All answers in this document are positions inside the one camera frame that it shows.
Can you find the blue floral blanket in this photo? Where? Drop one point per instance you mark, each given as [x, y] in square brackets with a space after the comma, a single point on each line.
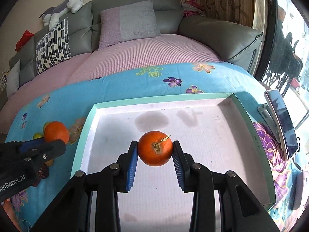
[58, 95]

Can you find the large orange mandarin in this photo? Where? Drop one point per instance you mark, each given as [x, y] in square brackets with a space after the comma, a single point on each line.
[56, 131]

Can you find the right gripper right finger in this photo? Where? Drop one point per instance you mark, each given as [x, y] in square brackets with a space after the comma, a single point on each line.
[239, 209]

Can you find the dark red date lower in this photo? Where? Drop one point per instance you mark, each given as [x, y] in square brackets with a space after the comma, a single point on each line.
[42, 174]

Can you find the teal white box tray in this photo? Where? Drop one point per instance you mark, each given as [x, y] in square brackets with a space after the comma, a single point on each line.
[215, 129]

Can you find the grey sofa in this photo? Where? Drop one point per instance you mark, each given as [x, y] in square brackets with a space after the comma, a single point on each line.
[234, 43]

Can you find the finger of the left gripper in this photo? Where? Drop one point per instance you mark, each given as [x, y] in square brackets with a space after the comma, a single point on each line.
[31, 144]
[43, 153]

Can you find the green jujube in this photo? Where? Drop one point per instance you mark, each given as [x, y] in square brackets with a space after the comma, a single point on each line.
[45, 125]
[38, 135]

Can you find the small brown longan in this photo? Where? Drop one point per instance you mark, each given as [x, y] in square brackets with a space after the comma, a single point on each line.
[49, 163]

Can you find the smartphone on stand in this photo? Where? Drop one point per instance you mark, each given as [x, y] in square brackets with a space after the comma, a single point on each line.
[282, 119]

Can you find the white phone stand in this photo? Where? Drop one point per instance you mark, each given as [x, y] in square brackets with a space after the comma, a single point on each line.
[264, 111]

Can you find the black white patterned cushion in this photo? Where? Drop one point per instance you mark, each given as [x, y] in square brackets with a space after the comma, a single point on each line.
[53, 48]

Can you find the light grey cushion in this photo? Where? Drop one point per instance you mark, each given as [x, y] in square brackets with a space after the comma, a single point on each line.
[12, 85]

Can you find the green jujube back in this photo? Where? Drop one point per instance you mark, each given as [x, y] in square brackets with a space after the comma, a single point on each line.
[45, 125]

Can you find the pink red cloth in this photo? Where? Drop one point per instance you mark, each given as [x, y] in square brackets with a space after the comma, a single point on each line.
[192, 7]

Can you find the purple grey cushion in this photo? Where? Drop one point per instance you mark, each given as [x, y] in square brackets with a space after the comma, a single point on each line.
[128, 22]

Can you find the plush toy cat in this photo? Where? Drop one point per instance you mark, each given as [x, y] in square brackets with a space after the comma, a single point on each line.
[62, 7]

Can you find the mandarin with stem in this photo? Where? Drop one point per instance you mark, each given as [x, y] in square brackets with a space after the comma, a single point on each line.
[155, 148]

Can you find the pink sofa cover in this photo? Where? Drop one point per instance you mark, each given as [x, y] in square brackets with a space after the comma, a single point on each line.
[134, 54]

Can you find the patterned brown curtain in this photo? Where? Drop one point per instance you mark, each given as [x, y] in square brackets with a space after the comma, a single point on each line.
[249, 13]

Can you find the green jujube front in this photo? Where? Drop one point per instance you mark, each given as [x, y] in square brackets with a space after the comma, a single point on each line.
[38, 135]

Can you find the red bag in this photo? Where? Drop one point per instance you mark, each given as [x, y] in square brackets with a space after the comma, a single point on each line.
[27, 35]

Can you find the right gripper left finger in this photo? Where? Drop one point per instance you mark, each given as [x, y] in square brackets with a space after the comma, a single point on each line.
[70, 210]

